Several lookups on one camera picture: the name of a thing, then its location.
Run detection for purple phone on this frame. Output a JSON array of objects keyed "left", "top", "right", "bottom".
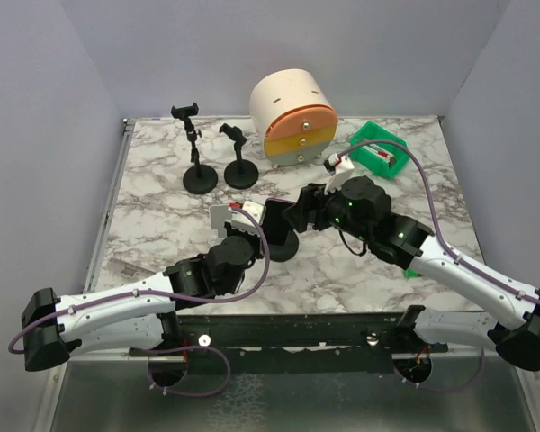
[{"left": 262, "top": 198, "right": 293, "bottom": 246}]

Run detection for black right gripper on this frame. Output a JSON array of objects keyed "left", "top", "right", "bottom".
[{"left": 283, "top": 175, "right": 372, "bottom": 244}]

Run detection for small black phone stand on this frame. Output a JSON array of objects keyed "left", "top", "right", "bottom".
[{"left": 268, "top": 231, "right": 300, "bottom": 263}]

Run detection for green plastic bin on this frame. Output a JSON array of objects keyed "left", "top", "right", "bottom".
[{"left": 349, "top": 121, "right": 410, "bottom": 180}]

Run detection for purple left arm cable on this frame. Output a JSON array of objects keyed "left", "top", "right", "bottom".
[{"left": 7, "top": 206, "right": 271, "bottom": 397}]

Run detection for black front mounting rail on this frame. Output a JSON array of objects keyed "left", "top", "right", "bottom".
[{"left": 130, "top": 312, "right": 451, "bottom": 374}]

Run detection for items inside green bin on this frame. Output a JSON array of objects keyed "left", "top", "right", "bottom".
[{"left": 363, "top": 144, "right": 397, "bottom": 169}]

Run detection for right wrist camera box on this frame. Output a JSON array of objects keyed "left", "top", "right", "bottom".
[{"left": 324, "top": 153, "right": 355, "bottom": 194}]

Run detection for black round-base phone stand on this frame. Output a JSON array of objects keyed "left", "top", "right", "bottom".
[{"left": 219, "top": 123, "right": 259, "bottom": 190}]

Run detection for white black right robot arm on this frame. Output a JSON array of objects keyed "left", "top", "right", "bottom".
[{"left": 283, "top": 176, "right": 540, "bottom": 372}]

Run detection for black adjustable phone stand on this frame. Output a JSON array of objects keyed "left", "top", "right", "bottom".
[{"left": 171, "top": 103, "right": 218, "bottom": 195}]

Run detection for silver folding phone stand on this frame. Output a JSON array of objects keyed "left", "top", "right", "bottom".
[{"left": 209, "top": 204, "right": 229, "bottom": 239}]

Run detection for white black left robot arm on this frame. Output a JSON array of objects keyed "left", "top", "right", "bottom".
[{"left": 8, "top": 221, "right": 269, "bottom": 372}]

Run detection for cream cylindrical drawer organizer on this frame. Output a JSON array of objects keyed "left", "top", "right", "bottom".
[{"left": 249, "top": 68, "right": 338, "bottom": 167}]

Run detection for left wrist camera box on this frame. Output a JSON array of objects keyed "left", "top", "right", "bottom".
[{"left": 229, "top": 201, "right": 266, "bottom": 230}]

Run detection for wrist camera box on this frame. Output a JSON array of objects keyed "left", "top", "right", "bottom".
[
  {"left": 229, "top": 201, "right": 266, "bottom": 230},
  {"left": 324, "top": 153, "right": 355, "bottom": 194}
]

